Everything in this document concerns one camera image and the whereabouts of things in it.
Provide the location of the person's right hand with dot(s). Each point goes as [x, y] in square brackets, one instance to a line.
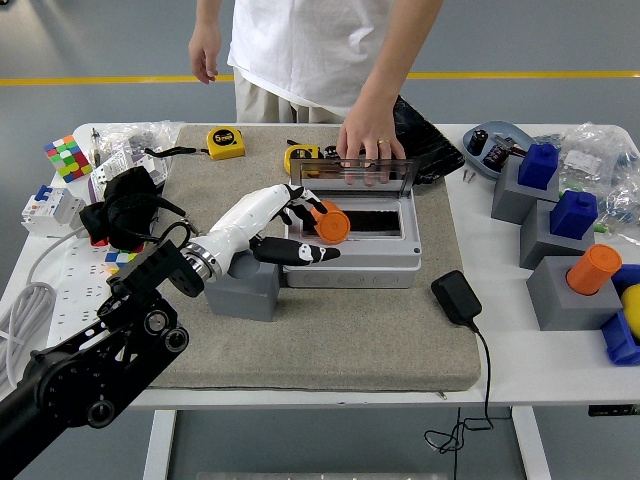
[205, 52]

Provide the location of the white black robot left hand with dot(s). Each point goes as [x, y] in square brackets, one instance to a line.
[245, 217]

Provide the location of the person's left hand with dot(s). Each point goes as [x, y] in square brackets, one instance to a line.
[370, 130]

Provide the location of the smoky transparent box lid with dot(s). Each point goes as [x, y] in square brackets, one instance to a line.
[305, 172]

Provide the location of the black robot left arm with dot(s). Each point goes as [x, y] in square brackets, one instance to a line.
[100, 370]

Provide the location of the person's right forearm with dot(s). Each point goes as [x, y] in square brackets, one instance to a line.
[210, 12]

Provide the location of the person's left forearm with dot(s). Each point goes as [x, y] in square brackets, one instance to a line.
[405, 50]

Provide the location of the black capacitor with silver cap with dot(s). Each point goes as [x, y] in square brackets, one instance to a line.
[330, 150]

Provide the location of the black cracked-screen device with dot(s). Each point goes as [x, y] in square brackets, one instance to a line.
[430, 145]

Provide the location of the yellow tape measure chrome face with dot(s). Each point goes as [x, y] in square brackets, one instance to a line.
[295, 152]

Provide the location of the grey block with round hole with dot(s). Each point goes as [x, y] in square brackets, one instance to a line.
[245, 300]

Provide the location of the person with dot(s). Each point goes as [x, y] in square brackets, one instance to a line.
[310, 50]

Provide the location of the black cloth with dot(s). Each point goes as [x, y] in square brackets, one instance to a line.
[125, 200]

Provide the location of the blue-grey oval tray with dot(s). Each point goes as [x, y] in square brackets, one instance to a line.
[500, 129]

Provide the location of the colourful puzzle cube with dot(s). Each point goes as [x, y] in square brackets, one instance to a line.
[67, 157]
[120, 257]

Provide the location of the small metal piece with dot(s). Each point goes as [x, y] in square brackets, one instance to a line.
[502, 140]

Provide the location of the grey-brown fabric mat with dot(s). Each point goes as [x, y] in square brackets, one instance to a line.
[325, 340]

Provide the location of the dark purple small part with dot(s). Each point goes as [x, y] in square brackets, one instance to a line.
[518, 149]

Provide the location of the grey block holder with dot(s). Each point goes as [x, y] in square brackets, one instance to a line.
[507, 200]
[555, 305]
[537, 240]

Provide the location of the blue plastic block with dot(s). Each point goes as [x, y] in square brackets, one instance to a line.
[537, 167]
[573, 215]

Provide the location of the black power adapter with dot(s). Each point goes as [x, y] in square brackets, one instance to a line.
[456, 297]

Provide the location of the white circuit breaker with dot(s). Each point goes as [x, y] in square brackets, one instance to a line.
[50, 210]

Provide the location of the clear bag of small parts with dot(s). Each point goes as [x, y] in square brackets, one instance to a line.
[590, 150]
[622, 200]

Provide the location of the white table leg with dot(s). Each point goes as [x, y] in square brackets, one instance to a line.
[160, 445]
[530, 445]

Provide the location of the small green part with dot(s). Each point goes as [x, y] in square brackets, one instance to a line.
[600, 228]

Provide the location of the blue rounded plastic part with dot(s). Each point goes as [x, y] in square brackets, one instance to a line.
[629, 277]

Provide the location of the yellow rounded object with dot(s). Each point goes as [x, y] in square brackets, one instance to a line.
[632, 310]

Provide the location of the blue plastic holder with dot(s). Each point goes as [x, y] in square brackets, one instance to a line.
[620, 345]

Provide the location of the black table control panel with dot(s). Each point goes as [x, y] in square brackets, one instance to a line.
[612, 411]

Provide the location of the grey plastic enclosure box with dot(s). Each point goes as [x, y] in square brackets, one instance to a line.
[375, 255]

